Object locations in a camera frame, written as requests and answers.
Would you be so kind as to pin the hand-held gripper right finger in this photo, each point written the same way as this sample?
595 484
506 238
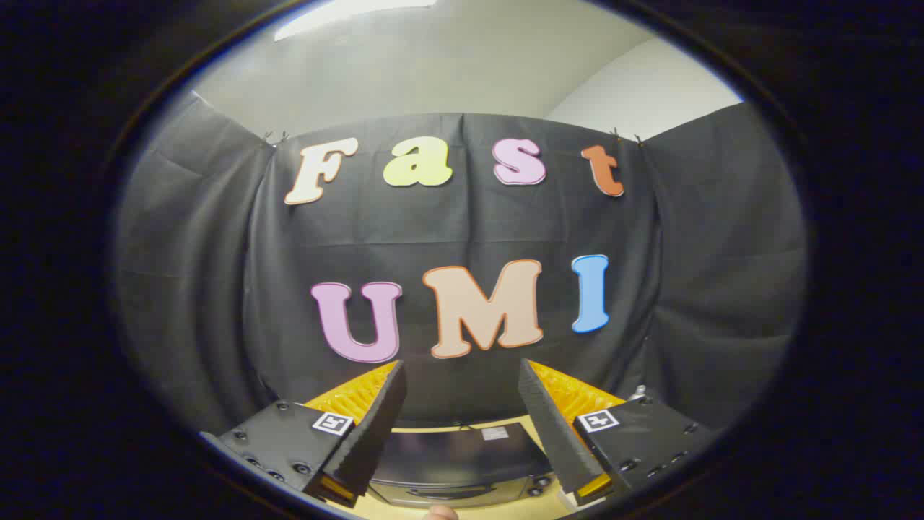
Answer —
548 426

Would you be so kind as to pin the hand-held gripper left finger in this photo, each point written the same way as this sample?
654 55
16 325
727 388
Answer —
375 426

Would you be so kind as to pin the black toaster oven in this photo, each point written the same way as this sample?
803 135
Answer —
462 455

